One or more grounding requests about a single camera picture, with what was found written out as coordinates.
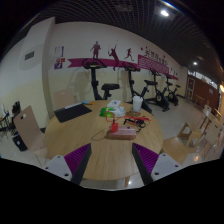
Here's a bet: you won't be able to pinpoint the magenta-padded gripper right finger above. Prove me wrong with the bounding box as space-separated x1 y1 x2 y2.
131 142 184 186

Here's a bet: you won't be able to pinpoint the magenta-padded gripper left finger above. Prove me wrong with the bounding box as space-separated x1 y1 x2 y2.
43 143 92 185

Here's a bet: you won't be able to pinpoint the red charger block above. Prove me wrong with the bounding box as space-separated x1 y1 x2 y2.
110 122 120 133

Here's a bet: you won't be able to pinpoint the light wooden chair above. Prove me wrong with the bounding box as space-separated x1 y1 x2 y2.
161 136 193 164

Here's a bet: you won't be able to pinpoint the pink power strip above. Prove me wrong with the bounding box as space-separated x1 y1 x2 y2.
107 125 138 140

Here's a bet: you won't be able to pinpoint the black mouse pad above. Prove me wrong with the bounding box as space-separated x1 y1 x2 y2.
54 102 93 123

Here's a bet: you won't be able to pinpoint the low wooden stool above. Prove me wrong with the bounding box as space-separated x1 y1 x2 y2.
176 122 193 140

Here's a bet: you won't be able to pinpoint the brown round coaster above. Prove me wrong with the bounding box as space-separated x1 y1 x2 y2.
125 109 142 118

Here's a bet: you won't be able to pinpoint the green wet wipes pack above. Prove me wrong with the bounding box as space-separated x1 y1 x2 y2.
98 106 126 118

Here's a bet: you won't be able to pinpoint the wooden chair with cutout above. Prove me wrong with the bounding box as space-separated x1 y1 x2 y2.
13 105 52 162

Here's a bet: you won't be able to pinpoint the black exercise bike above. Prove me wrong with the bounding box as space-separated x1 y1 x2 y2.
165 74 182 107
122 61 158 114
144 68 172 113
82 58 120 101

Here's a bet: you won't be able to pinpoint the white flat box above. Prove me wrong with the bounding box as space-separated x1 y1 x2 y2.
106 99 122 109

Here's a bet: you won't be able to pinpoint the group of wooden chairs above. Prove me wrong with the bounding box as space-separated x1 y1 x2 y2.
191 104 224 161

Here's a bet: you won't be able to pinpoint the ceiling lights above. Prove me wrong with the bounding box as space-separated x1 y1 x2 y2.
160 9 198 66

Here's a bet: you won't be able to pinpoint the black cable bundle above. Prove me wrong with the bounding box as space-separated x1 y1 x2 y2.
123 118 148 130

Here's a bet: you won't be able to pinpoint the magenta wall decal banner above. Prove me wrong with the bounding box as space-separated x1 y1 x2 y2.
67 40 179 81

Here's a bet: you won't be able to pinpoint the wall posters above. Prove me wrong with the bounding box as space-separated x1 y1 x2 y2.
53 45 65 70

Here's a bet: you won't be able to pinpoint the grey wall vent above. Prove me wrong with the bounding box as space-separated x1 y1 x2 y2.
24 50 35 61

